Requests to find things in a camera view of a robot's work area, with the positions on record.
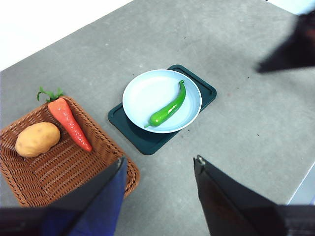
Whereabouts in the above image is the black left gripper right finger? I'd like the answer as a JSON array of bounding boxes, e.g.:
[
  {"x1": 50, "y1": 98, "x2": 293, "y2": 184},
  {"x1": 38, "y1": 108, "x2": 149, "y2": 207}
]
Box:
[{"x1": 193, "y1": 154, "x2": 315, "y2": 236}]

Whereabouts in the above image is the brown wicker basket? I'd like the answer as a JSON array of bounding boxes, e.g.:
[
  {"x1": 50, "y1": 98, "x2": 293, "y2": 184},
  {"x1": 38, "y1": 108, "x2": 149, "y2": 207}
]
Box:
[{"x1": 0, "y1": 95, "x2": 141, "y2": 208}]

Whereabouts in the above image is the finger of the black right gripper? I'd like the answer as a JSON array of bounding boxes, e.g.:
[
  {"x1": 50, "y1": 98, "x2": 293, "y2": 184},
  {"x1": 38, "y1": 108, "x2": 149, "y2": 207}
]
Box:
[{"x1": 257, "y1": 9, "x2": 315, "y2": 73}]

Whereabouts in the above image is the green chili pepper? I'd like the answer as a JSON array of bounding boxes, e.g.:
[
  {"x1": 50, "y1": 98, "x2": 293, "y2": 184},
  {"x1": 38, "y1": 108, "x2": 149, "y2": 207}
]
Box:
[{"x1": 144, "y1": 80, "x2": 187, "y2": 128}]

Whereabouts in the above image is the yellow-brown potato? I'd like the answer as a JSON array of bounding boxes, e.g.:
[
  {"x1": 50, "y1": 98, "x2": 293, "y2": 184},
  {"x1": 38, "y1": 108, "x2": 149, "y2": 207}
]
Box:
[{"x1": 15, "y1": 122, "x2": 61, "y2": 158}]

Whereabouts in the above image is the orange carrot with green leaves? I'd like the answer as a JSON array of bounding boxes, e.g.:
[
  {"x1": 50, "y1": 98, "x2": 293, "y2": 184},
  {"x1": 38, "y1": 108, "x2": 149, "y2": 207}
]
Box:
[{"x1": 36, "y1": 86, "x2": 93, "y2": 152}]

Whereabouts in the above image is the light blue round plate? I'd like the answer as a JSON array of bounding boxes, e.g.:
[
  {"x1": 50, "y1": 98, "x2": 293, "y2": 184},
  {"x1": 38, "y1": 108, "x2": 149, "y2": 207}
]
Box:
[{"x1": 122, "y1": 69, "x2": 203, "y2": 134}]

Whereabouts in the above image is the dark rectangular tray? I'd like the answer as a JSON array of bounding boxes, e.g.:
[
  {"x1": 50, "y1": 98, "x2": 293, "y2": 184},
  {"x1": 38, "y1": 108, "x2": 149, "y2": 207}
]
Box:
[{"x1": 107, "y1": 64, "x2": 218, "y2": 156}]

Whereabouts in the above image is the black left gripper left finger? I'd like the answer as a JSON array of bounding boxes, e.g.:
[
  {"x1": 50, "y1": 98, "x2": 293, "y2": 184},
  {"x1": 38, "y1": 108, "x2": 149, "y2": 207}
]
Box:
[{"x1": 0, "y1": 156, "x2": 128, "y2": 236}]

